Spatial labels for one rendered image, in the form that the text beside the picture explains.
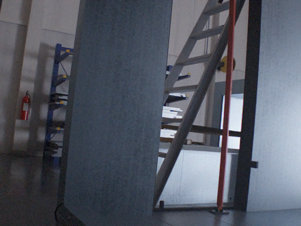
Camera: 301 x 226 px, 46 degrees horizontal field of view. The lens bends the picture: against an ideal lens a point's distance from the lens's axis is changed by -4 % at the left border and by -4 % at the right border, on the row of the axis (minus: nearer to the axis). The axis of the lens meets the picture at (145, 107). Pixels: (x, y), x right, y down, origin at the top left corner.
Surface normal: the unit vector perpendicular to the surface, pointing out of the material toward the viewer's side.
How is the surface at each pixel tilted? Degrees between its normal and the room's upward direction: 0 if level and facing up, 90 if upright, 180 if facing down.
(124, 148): 90
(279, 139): 90
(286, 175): 90
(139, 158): 90
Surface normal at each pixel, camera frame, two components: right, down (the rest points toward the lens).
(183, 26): 0.46, -0.02
